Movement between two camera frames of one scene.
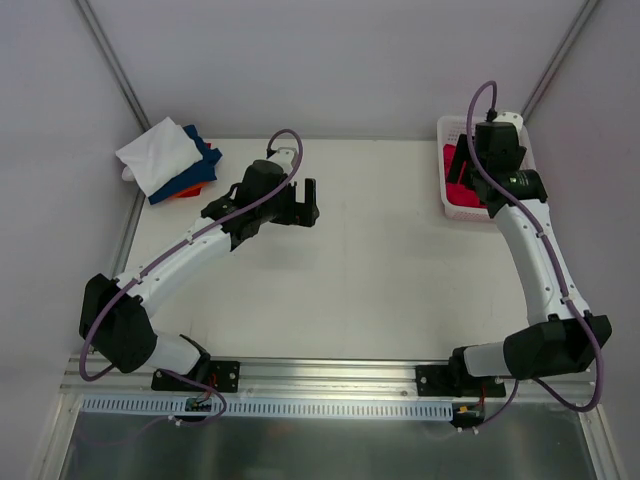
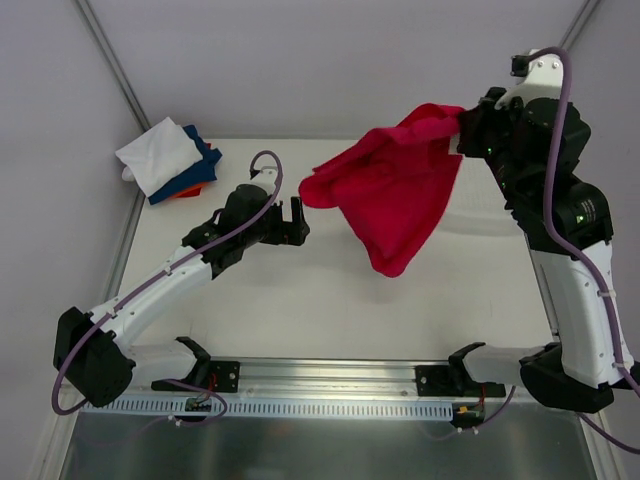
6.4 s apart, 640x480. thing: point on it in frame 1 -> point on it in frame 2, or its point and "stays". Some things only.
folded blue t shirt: [203, 171] stays
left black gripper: [293, 204] -> [286, 230]
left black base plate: [221, 376] stays
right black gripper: [470, 163] -> [473, 133]
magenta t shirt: [459, 194] -> [394, 186]
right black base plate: [456, 381] stays
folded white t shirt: [159, 155] stays
